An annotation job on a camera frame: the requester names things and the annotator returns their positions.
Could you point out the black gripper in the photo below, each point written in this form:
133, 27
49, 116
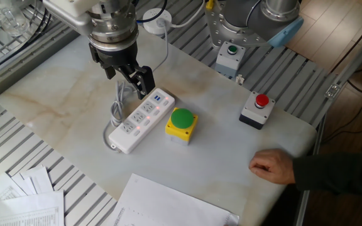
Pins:
113, 58

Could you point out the white power strip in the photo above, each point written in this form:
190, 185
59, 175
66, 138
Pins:
137, 123

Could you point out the yellow box green mushroom button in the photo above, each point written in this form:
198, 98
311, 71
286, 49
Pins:
181, 118

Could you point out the white sheet with text lines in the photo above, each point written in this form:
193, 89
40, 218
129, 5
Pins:
168, 204

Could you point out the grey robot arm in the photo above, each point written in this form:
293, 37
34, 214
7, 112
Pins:
247, 12

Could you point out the right forearm dark sleeve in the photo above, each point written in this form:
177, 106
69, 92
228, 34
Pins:
338, 172

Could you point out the person right hand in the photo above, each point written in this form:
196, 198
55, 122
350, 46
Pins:
273, 166

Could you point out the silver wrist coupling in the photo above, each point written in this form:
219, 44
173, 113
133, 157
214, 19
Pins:
112, 28

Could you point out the round white socket hub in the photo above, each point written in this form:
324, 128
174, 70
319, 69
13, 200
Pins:
152, 28

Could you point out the beige marble slab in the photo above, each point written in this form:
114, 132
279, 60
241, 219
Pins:
74, 94

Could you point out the grey box green button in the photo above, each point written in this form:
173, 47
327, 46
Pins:
229, 61

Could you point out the yellow plastic piece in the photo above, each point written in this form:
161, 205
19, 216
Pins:
210, 3

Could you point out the small white clip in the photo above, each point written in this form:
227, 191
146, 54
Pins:
239, 79

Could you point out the grey box red button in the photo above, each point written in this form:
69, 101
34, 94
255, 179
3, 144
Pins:
256, 113

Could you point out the clear plastic container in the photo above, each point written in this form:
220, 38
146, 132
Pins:
8, 15

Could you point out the printed white paper sheet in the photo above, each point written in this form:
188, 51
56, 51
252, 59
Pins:
20, 210

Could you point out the white wrist mount box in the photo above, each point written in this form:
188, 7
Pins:
71, 11

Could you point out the aluminium arm base plate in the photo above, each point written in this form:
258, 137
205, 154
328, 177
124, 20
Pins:
215, 28

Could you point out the grey metal table rail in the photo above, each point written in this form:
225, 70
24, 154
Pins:
27, 62

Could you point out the aluminium frame rail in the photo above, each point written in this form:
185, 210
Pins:
350, 66

